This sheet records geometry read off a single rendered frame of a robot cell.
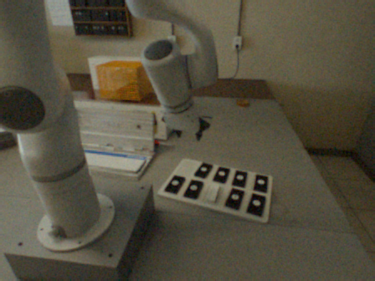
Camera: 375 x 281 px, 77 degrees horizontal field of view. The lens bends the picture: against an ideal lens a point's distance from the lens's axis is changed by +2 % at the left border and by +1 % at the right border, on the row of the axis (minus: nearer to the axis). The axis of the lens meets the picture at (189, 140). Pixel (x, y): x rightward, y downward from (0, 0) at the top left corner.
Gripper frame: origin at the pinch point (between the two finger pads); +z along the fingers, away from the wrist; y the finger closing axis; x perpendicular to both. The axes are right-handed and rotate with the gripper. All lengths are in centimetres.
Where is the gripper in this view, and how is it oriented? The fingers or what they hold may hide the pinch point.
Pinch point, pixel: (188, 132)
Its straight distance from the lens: 74.4
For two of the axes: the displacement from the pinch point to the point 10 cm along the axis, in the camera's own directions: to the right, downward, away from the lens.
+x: 3.0, -8.5, 4.4
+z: 1.9, 5.1, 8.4
